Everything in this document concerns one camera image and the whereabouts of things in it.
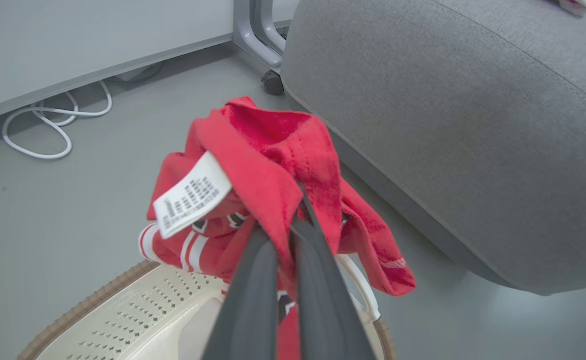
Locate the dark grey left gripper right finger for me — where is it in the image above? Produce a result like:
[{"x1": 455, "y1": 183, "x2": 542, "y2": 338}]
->
[{"x1": 291, "y1": 183, "x2": 376, "y2": 360}]

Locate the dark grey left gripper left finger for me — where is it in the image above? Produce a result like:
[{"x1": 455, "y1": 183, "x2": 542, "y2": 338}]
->
[{"x1": 201, "y1": 226, "x2": 279, "y2": 360}]

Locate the red garment with label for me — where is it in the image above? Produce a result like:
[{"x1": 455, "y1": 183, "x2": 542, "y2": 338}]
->
[{"x1": 138, "y1": 96, "x2": 417, "y2": 360}]

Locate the grey upholstered seat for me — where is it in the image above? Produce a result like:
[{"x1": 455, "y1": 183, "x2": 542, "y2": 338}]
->
[{"x1": 280, "y1": 0, "x2": 586, "y2": 296}]

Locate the colourful cloth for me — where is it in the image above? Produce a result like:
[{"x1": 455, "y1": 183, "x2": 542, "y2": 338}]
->
[{"x1": 555, "y1": 0, "x2": 586, "y2": 17}]

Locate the beige plastic laundry basket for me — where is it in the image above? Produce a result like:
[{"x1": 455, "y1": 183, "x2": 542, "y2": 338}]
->
[{"x1": 17, "y1": 254, "x2": 396, "y2": 360}]

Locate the black caster wheel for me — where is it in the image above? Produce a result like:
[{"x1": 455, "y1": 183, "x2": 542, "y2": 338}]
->
[{"x1": 261, "y1": 70, "x2": 285, "y2": 97}]

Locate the grey metal partition foot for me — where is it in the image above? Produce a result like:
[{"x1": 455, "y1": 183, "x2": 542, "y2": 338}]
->
[{"x1": 233, "y1": 0, "x2": 293, "y2": 70}]

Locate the white power cable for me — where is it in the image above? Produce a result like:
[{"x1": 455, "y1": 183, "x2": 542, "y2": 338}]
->
[{"x1": 2, "y1": 80, "x2": 113, "y2": 161}]

